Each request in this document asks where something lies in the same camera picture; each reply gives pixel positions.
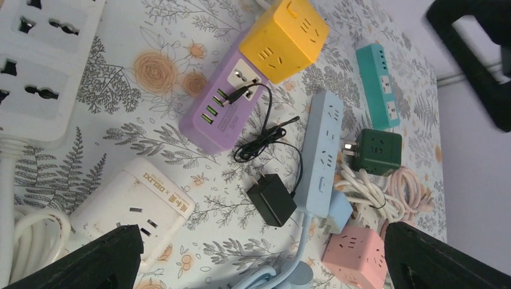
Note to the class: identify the small light blue adapter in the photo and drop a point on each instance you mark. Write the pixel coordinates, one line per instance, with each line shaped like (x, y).
(339, 214)

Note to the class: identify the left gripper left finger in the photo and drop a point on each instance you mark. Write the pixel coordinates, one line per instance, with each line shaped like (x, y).
(110, 261)

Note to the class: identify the pink cube power socket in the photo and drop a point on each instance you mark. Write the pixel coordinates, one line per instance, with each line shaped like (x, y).
(356, 257)

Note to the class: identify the white square socket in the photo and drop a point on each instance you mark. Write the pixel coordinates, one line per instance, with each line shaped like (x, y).
(138, 194)

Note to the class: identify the white power strip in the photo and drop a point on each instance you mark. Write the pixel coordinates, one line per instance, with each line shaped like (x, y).
(44, 51)

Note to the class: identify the purple usb power strip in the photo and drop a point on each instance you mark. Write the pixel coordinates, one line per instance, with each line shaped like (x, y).
(218, 115)

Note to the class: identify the light blue power strip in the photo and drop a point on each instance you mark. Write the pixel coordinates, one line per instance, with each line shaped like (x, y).
(320, 149)

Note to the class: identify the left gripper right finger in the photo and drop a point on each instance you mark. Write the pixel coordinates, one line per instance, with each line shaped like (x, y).
(418, 260)

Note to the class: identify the yellow cube power socket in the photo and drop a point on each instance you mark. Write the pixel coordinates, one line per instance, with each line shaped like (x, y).
(285, 40)

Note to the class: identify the teal power strip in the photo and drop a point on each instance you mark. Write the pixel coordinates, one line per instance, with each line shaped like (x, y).
(377, 85)

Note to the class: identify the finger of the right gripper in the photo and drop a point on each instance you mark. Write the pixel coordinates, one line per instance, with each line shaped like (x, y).
(494, 18)

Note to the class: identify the dark green cube socket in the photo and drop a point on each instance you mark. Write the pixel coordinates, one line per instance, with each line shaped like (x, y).
(377, 152)

